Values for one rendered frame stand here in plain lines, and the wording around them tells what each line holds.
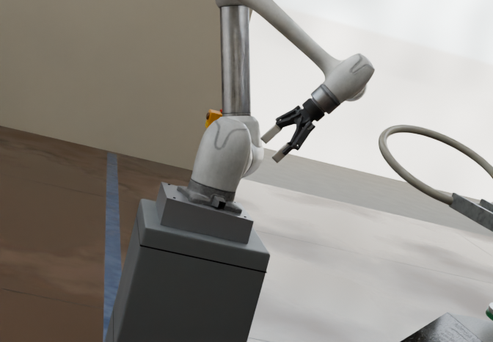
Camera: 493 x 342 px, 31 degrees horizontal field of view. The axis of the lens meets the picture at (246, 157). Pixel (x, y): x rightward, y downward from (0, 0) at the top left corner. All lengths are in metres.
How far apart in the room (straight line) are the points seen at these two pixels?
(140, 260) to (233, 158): 0.43
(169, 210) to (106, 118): 6.01
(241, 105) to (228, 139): 0.25
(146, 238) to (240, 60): 0.72
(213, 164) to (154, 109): 5.95
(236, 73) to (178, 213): 0.56
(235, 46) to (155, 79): 5.69
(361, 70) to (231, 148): 0.47
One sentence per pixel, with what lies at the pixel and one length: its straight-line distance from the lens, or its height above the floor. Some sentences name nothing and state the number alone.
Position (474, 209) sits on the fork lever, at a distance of 2.85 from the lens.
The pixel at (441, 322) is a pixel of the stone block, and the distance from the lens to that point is 2.64.
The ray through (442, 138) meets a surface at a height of 1.25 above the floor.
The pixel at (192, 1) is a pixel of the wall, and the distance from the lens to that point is 8.67.
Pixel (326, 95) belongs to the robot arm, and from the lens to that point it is 2.76.
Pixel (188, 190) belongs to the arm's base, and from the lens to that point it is 2.83.
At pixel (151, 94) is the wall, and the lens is 8.69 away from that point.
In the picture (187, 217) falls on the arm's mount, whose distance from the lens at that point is 2.74.
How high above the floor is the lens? 1.43
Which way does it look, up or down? 8 degrees down
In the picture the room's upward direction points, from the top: 15 degrees clockwise
